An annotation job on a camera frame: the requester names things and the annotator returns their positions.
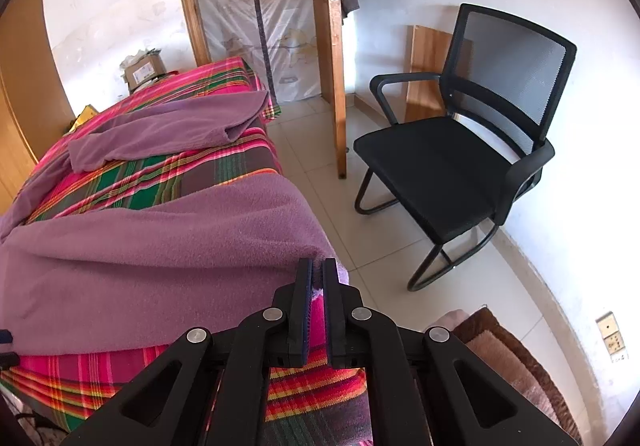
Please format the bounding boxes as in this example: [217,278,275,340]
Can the pink green plaid bed sheet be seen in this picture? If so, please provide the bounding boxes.
[0,57,373,437]

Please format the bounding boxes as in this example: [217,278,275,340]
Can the light wooden board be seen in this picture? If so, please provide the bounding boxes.
[404,25,473,123]

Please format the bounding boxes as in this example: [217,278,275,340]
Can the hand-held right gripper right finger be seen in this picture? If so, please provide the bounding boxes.
[322,257,581,446]

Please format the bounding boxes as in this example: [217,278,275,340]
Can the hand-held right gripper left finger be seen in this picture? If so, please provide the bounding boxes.
[62,257,314,446]

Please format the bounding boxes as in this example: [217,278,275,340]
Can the brown cardboard box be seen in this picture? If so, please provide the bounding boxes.
[122,51,166,94]

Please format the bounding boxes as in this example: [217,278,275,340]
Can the wooden door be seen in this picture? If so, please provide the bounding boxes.
[306,0,358,179]

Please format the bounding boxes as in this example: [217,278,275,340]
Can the purple fleece garment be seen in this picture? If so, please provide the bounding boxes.
[0,90,351,357]

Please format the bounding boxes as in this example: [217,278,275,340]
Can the wooden wardrobe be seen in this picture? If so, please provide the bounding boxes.
[0,0,76,217]

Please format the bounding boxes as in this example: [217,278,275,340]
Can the printed translucent door curtain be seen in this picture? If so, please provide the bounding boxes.
[187,0,326,104]

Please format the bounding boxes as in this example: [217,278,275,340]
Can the wall socket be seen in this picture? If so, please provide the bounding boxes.
[596,311,628,363]

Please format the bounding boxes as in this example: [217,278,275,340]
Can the brown plush blanket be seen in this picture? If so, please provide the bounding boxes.
[425,307,583,444]

